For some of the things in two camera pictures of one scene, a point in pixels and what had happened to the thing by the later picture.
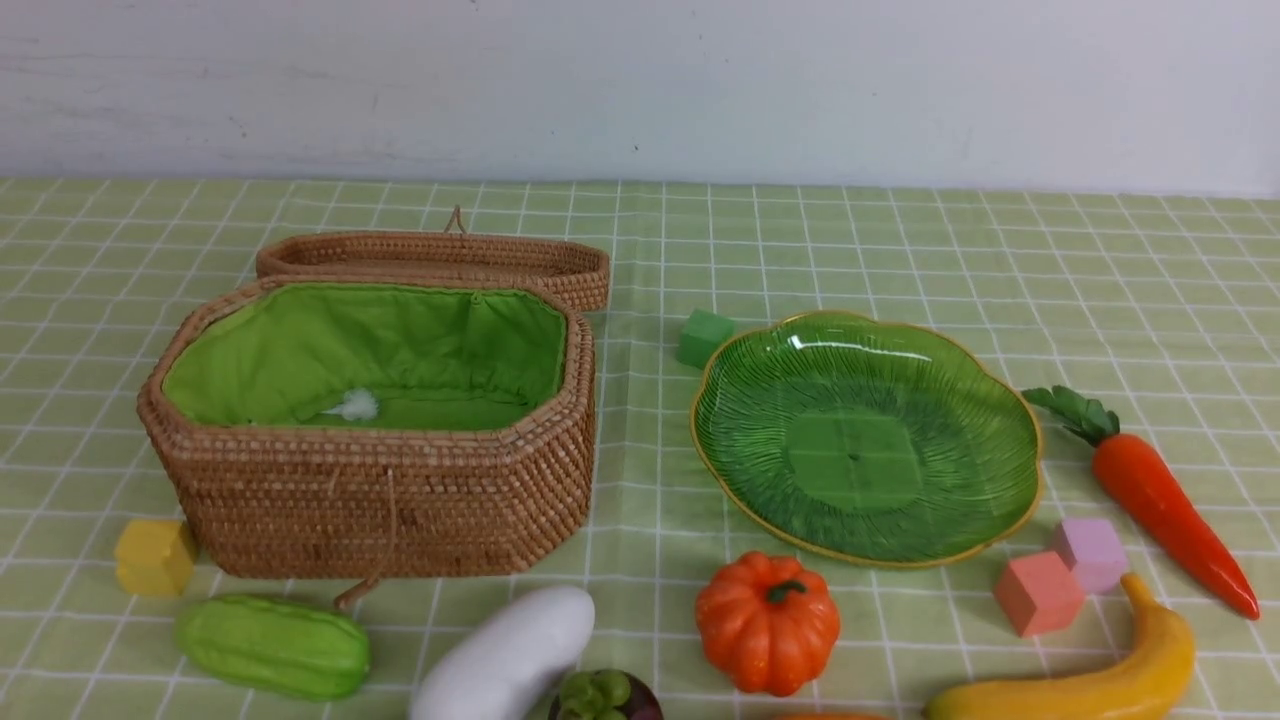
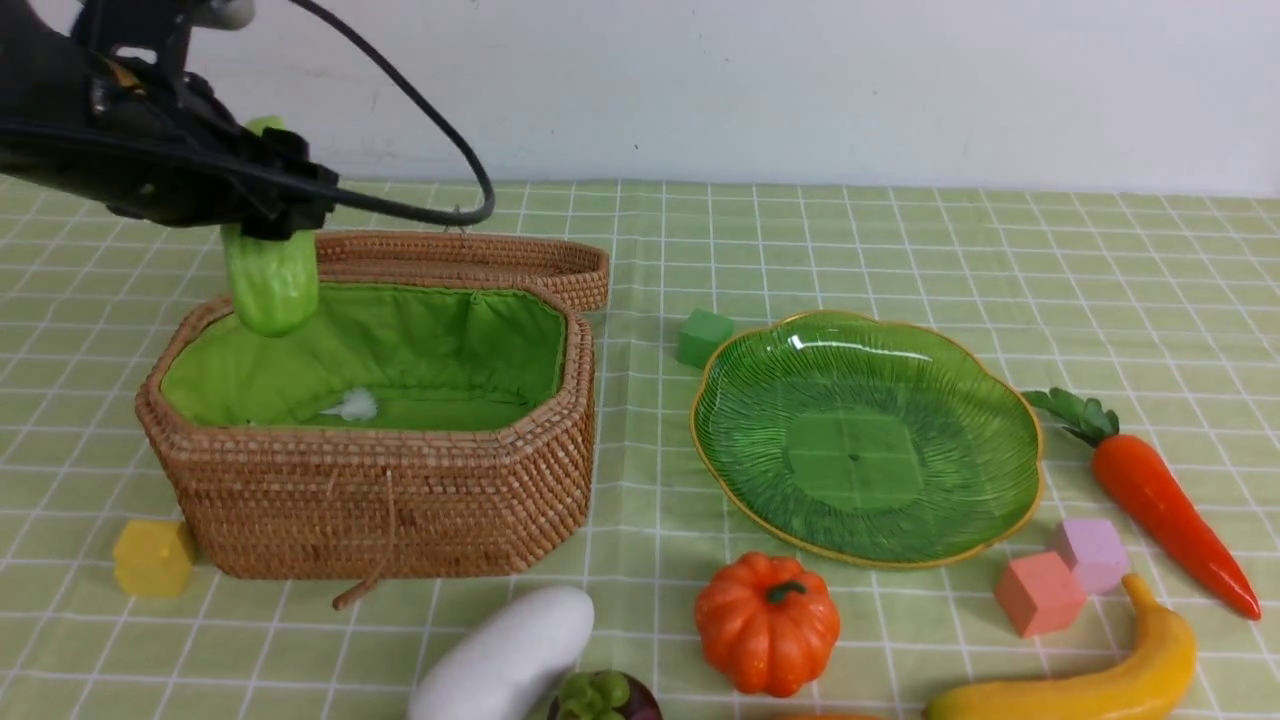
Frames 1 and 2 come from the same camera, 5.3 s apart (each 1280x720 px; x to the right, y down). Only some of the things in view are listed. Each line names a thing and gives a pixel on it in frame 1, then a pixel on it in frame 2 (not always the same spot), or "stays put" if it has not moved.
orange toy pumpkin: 766,623 stays put
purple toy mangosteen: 605,694 stays put
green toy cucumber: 276,647 -> 276,281
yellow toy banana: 1137,691 stays put
